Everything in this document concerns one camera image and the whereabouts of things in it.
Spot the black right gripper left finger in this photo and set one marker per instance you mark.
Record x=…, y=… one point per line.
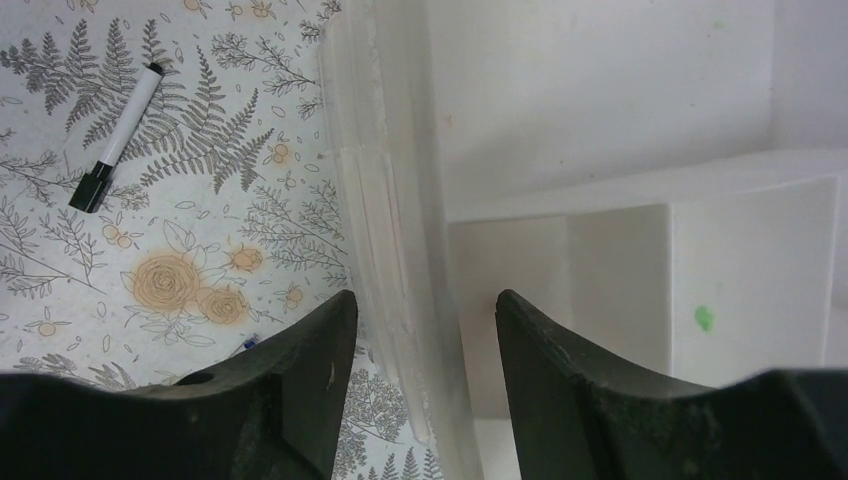
x=274, y=411

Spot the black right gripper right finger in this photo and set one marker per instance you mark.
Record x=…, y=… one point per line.
x=579, y=411

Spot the black cap whiteboard marker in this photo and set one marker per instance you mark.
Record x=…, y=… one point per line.
x=93, y=185

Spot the white plastic drawer unit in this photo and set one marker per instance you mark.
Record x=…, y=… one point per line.
x=667, y=179

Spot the floral table cloth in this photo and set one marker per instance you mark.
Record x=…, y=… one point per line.
x=222, y=220

